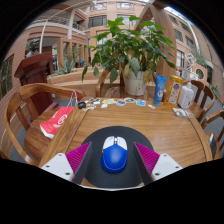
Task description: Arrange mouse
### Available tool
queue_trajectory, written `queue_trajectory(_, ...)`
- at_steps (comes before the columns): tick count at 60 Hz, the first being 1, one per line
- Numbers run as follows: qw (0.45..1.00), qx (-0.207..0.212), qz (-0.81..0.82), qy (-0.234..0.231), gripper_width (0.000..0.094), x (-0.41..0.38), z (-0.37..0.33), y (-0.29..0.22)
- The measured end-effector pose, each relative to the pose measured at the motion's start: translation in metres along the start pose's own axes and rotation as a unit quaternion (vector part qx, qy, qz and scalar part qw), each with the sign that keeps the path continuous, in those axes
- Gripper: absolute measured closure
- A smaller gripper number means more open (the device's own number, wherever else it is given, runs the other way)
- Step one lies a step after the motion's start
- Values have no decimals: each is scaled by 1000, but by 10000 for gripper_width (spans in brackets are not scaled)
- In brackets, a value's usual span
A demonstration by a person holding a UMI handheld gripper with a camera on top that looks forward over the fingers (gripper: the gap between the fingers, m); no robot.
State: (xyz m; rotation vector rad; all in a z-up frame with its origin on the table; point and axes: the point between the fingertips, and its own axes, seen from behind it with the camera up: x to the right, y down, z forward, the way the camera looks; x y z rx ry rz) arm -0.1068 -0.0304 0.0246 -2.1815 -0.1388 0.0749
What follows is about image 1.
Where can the small black object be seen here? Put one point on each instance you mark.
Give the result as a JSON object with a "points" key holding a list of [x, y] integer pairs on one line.
{"points": [[81, 105]]}

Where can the potted leafy green plant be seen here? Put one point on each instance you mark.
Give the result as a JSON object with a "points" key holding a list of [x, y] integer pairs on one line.
{"points": [[133, 50]]}

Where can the yellow liquid bottle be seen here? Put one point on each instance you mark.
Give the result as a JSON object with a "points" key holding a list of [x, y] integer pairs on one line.
{"points": [[174, 91]]}

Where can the spiky green plant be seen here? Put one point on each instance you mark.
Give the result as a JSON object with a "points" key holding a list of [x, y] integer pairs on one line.
{"points": [[68, 66]]}

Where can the yellow flowering plant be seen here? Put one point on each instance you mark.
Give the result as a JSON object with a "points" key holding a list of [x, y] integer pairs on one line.
{"points": [[215, 90]]}

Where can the blue and white computer mouse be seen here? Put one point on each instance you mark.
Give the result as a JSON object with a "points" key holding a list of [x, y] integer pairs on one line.
{"points": [[114, 156]]}

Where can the dark red wooden lectern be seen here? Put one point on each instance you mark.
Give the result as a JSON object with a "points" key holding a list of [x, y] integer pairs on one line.
{"points": [[35, 76]]}

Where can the black round mouse pad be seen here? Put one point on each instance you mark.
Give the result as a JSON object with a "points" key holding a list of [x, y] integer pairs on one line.
{"points": [[96, 173]]}

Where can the white outdoor sculpture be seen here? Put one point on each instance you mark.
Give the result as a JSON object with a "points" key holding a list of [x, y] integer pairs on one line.
{"points": [[192, 61]]}

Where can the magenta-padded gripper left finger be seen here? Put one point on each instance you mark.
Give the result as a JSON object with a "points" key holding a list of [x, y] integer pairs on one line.
{"points": [[58, 165]]}

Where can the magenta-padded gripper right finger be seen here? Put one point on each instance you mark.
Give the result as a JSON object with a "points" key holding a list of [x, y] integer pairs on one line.
{"points": [[163, 166]]}

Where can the wooden armchair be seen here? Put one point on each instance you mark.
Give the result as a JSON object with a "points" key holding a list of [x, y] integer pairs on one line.
{"points": [[100, 83], [33, 140], [213, 121], [203, 100]]}

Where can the dark bust statue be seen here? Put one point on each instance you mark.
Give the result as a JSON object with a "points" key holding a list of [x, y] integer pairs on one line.
{"points": [[32, 48]]}

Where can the red and white bag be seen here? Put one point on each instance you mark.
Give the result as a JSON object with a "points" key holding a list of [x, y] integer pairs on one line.
{"points": [[56, 121]]}

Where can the white pump bottle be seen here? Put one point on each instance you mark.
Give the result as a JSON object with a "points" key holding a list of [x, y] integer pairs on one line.
{"points": [[186, 96]]}

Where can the clear plastic packet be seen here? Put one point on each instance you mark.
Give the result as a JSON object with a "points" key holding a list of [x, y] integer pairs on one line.
{"points": [[180, 112]]}

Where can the blue squeeze tube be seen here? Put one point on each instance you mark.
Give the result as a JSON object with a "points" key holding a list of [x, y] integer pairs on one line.
{"points": [[160, 90]]}

